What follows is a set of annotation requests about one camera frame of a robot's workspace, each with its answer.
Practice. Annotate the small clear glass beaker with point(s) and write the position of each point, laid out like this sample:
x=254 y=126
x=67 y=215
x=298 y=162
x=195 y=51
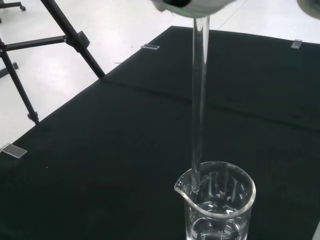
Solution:
x=215 y=225

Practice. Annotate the black chair base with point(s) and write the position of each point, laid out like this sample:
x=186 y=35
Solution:
x=15 y=4

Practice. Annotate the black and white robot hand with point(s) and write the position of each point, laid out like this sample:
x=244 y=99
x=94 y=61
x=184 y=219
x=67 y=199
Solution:
x=192 y=8

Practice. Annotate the black bench cloth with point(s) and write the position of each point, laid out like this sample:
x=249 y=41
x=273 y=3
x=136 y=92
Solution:
x=100 y=150

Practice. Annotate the clear cloth clip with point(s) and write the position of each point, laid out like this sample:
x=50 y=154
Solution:
x=13 y=150
x=150 y=47
x=297 y=43

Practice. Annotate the black tripod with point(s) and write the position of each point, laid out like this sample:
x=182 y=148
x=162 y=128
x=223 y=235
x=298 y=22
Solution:
x=82 y=42

